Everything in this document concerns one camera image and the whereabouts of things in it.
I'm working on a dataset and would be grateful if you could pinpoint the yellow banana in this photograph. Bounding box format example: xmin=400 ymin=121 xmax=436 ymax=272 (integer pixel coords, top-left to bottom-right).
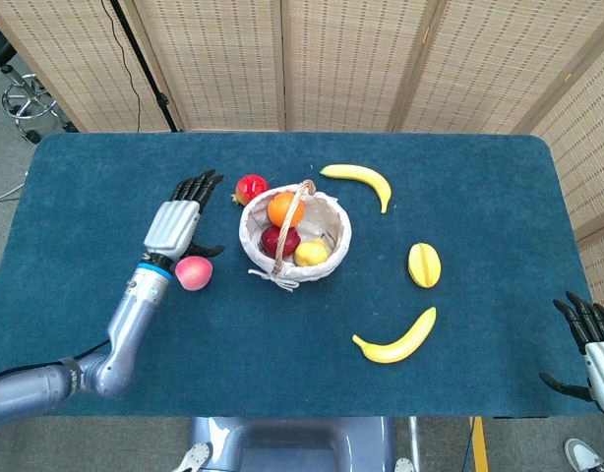
xmin=319 ymin=163 xmax=393 ymax=215
xmin=351 ymin=306 xmax=438 ymax=365

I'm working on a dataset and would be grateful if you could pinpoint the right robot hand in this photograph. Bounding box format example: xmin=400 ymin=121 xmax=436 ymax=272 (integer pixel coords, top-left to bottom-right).
xmin=538 ymin=290 xmax=604 ymax=417

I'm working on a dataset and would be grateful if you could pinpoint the blue table cloth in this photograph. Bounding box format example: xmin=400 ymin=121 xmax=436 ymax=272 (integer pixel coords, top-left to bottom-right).
xmin=0 ymin=131 xmax=603 ymax=419

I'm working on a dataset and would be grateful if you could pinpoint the pink peach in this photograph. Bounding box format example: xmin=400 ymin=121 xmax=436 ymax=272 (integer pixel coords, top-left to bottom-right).
xmin=174 ymin=255 xmax=214 ymax=292

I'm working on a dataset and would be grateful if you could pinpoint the black hanging cable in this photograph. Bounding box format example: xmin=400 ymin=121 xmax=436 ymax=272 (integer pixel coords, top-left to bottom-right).
xmin=100 ymin=0 xmax=144 ymax=133

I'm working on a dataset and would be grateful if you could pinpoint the red apple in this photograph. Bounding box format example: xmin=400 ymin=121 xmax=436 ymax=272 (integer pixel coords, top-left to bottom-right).
xmin=260 ymin=224 xmax=302 ymax=260

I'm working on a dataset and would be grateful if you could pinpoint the yellow starfruit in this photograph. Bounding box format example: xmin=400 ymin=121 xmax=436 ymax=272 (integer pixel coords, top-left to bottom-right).
xmin=407 ymin=242 xmax=443 ymax=289

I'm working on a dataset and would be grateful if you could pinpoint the yellow floor tape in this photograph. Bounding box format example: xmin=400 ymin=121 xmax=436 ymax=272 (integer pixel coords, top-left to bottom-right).
xmin=469 ymin=416 xmax=490 ymax=472

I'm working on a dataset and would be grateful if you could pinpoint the black tripod stand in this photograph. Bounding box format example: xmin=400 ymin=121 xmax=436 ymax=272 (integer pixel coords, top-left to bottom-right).
xmin=107 ymin=0 xmax=180 ymax=133

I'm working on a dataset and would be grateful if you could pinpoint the orange fruit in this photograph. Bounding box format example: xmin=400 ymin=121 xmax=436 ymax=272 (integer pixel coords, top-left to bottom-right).
xmin=267 ymin=191 xmax=306 ymax=229

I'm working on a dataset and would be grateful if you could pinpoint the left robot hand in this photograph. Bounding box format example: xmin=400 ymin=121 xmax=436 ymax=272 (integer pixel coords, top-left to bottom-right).
xmin=143 ymin=169 xmax=225 ymax=261

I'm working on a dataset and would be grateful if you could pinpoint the yellow lemon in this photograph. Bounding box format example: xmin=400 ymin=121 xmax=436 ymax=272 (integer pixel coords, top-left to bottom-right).
xmin=293 ymin=237 xmax=331 ymax=268

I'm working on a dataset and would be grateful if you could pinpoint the grey white sneaker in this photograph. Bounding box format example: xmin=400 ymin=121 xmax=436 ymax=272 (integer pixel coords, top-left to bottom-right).
xmin=563 ymin=437 xmax=604 ymax=472

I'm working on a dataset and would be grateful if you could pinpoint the grey robot torso base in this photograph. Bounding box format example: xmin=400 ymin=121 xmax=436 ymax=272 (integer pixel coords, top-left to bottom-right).
xmin=171 ymin=416 xmax=421 ymax=472

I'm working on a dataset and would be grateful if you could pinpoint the chrome office chair base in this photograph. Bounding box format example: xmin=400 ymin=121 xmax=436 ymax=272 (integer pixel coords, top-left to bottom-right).
xmin=0 ymin=63 xmax=80 ymax=145

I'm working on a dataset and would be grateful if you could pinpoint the white fabric fruit basket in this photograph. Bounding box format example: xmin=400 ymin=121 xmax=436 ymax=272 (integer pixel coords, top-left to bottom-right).
xmin=238 ymin=179 xmax=354 ymax=295

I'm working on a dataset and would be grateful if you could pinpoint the red pomegranate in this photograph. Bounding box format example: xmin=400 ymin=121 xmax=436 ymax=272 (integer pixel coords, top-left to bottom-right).
xmin=231 ymin=173 xmax=271 ymax=207

